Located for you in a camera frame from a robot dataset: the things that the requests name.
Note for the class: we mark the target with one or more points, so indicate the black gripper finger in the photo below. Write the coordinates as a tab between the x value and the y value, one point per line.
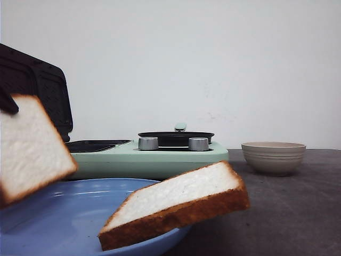
7	103

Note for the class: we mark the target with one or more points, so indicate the breakfast maker hinged lid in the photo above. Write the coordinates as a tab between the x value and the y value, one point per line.
25	74

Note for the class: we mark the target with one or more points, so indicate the toast bread slice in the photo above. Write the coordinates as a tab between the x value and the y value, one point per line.
179	201
33	154

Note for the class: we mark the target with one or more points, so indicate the beige ribbed ceramic bowl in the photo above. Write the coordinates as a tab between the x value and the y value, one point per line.
274	158

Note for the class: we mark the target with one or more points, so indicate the mint green breakfast maker base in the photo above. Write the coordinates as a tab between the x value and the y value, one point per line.
123	159

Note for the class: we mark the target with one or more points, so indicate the blue plastic plate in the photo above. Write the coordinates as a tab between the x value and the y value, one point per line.
65	219

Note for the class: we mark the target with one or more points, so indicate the silver left control knob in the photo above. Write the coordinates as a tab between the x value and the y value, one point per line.
148	143

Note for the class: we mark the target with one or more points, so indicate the silver control knob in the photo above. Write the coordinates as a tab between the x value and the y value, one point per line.
148	143
198	144

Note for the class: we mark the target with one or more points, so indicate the black round frying pan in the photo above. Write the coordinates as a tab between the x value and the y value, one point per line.
177	138

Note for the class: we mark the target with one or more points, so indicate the silver right control knob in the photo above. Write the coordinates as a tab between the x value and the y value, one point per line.
198	144

